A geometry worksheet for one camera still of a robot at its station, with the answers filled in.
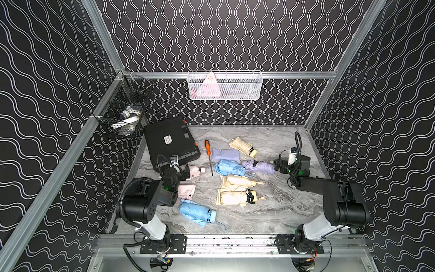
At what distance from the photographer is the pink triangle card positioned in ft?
2.95

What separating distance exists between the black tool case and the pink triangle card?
0.30 m

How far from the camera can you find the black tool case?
3.27ft
